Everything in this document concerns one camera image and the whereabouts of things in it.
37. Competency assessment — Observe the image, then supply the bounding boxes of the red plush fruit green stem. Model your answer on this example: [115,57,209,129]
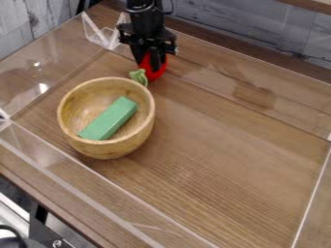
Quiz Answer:
[130,52,169,86]

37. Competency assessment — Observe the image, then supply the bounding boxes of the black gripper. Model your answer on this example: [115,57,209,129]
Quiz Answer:
[116,23,179,72]

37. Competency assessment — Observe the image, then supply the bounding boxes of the wooden bowl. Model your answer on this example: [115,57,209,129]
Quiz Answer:
[58,77,155,160]

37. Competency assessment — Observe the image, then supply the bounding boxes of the black cable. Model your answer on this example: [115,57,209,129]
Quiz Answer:
[0,224,27,248]

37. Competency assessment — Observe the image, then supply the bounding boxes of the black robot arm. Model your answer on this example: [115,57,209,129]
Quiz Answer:
[116,0,178,74]

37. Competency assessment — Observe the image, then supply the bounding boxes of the black metal table frame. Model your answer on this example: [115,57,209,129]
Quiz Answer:
[28,203,75,248]

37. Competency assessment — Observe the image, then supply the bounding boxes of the clear acrylic tray walls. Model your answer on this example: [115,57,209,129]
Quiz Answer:
[0,10,331,248]

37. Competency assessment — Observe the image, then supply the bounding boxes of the green rectangular block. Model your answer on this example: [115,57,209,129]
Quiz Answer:
[78,96,138,140]

